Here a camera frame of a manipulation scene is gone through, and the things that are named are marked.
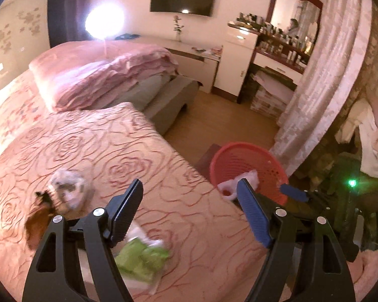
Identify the brown wrapper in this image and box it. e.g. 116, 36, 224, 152
24, 190, 56, 251

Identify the green snack wrapper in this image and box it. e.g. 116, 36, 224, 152
111, 221, 171, 294

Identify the cat print plastic wrapper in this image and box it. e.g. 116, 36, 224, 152
48, 168, 90, 212

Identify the white tissue trash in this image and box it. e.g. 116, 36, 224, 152
217, 169, 260, 201

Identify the red plastic trash basket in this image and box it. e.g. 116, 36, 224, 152
209, 142, 289, 206

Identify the rose pattern bedspread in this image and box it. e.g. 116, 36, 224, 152
0, 71, 266, 301

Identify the person in white shirt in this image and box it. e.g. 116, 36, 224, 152
335, 87, 378, 213

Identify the dresser with mirror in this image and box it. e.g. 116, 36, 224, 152
229, 0, 323, 119

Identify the patterned light curtain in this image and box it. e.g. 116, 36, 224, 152
270, 0, 372, 176

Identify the white tall cabinet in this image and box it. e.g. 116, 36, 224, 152
214, 24, 258, 98

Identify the white low cabinet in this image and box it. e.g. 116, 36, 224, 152
133, 36, 220, 93

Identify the grey bed end bench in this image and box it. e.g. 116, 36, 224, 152
89, 74, 199, 135

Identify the folded pink quilt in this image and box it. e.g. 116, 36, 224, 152
29, 40, 178, 112

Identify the rose in vase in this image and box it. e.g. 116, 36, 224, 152
173, 15, 184, 42

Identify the white sliding wardrobe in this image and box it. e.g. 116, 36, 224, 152
0, 0, 50, 90

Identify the round ring lamp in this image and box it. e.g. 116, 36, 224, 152
84, 1, 125, 58

